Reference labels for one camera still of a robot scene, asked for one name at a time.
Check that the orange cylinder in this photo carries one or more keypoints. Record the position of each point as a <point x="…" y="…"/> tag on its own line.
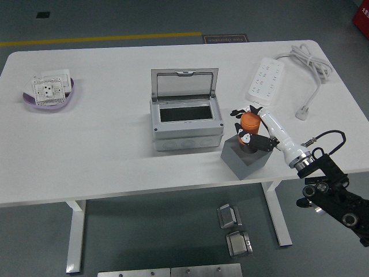
<point x="250" y="122"/>

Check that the purple bowl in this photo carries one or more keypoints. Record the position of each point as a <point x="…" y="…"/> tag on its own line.
<point x="31" y="101"/>

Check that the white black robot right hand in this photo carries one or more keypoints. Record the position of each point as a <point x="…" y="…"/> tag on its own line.
<point x="278" y="130"/>

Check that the white power strip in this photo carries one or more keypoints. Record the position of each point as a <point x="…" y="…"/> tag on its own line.
<point x="265" y="80"/>

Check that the grey cube with round hole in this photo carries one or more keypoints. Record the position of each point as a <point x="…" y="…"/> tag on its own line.
<point x="230" y="155"/>

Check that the grey junction box clear lid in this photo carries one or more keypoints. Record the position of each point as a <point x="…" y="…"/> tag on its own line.
<point x="187" y="132"/>

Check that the grey metal plate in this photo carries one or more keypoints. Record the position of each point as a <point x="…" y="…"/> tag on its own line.
<point x="134" y="273"/>

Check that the white table leg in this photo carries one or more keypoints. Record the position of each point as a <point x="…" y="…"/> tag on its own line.
<point x="75" y="236"/>
<point x="276" y="213"/>

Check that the small metal block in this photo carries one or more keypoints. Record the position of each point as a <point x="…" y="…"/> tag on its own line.
<point x="229" y="217"/>
<point x="238" y="243"/>

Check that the red object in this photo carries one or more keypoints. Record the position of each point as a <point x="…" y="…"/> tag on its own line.
<point x="361" y="23"/>

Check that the white wall socket plate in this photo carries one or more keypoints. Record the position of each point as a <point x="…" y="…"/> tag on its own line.
<point x="47" y="90"/>
<point x="62" y="73"/>

